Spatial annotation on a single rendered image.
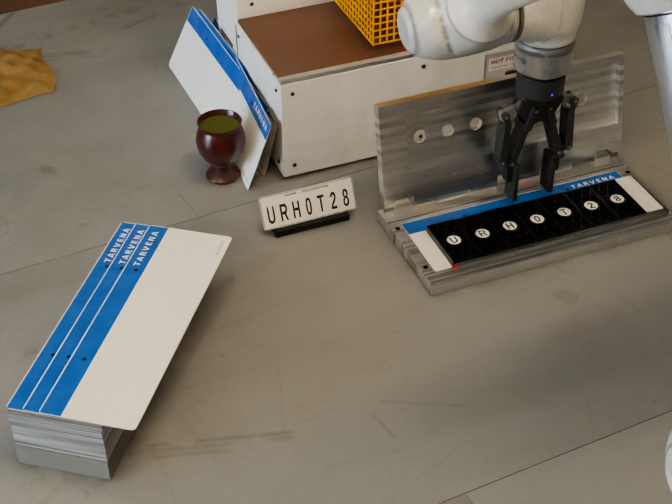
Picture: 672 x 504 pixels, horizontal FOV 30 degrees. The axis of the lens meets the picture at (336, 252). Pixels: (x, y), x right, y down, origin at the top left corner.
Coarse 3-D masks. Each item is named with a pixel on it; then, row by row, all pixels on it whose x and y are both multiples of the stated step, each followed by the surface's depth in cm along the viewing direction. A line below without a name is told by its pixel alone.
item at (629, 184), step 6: (618, 180) 208; (624, 180) 208; (630, 180) 208; (624, 186) 207; (630, 186) 207; (636, 186) 207; (630, 192) 206; (636, 192) 206; (642, 192) 206; (636, 198) 204; (642, 198) 205; (648, 198) 204; (642, 204) 203; (648, 204) 203; (654, 204) 203; (648, 210) 202; (654, 210) 202
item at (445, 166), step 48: (432, 96) 195; (480, 96) 200; (576, 96) 207; (384, 144) 196; (432, 144) 200; (480, 144) 204; (528, 144) 206; (576, 144) 209; (384, 192) 200; (432, 192) 203
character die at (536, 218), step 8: (536, 200) 204; (512, 208) 202; (520, 208) 203; (528, 208) 202; (536, 208) 203; (544, 208) 202; (520, 216) 202; (528, 216) 201; (536, 216) 201; (544, 216) 201; (528, 224) 199; (536, 224) 199; (544, 224) 199; (552, 224) 200; (536, 232) 197; (544, 232) 198; (552, 232) 197; (560, 232) 198
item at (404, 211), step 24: (576, 168) 213; (600, 168) 213; (624, 168) 213; (480, 192) 208; (384, 216) 203; (408, 216) 203; (408, 240) 198; (576, 240) 197; (600, 240) 197; (624, 240) 200; (480, 264) 193; (504, 264) 193; (528, 264) 194; (432, 288) 189; (456, 288) 191
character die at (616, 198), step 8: (600, 184) 208; (608, 184) 207; (616, 184) 207; (600, 192) 206; (608, 192) 206; (616, 192) 206; (624, 192) 206; (608, 200) 204; (616, 200) 204; (624, 200) 204; (632, 200) 204; (616, 208) 203; (624, 208) 202; (632, 208) 203; (640, 208) 202; (624, 216) 201; (632, 216) 201
